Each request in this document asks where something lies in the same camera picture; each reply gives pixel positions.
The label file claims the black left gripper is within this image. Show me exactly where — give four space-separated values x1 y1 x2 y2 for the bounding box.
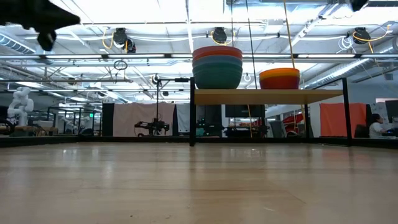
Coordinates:
27 0 81 52

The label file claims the red large bowl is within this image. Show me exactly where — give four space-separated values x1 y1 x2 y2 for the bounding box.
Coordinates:
192 49 244 62

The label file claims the teal large bowl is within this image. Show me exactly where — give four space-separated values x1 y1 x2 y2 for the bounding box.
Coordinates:
193 63 244 90

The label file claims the orange translucent small bowl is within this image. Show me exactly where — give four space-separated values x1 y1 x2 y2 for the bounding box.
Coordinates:
259 67 301 74

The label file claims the green translucent small bowl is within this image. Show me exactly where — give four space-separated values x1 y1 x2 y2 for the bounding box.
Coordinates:
259 77 300 90

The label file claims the wooden shelf with black legs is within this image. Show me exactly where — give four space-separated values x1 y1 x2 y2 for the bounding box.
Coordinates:
188 77 354 147

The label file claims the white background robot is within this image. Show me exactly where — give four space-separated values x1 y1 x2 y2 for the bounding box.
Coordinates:
6 86 35 127

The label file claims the black partition panel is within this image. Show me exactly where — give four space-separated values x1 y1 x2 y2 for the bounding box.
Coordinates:
101 102 115 137

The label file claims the beige curtain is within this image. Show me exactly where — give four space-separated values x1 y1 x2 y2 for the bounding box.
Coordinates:
112 102 177 137

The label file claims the black tripod stand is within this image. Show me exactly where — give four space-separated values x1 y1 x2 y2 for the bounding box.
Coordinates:
151 73 191 138

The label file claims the black monitor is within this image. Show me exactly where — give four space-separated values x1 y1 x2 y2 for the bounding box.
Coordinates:
224 104 266 119
384 100 398 124

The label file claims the orange curtain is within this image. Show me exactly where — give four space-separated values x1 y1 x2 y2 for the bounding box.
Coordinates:
319 102 368 138

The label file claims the person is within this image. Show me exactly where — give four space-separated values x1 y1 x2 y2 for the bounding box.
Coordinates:
368 113 390 139

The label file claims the black metal table frame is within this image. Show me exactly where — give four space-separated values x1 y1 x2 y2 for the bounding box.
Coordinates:
0 135 398 149

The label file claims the yellow hanging cable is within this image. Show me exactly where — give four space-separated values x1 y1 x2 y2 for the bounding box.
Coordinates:
282 0 308 138

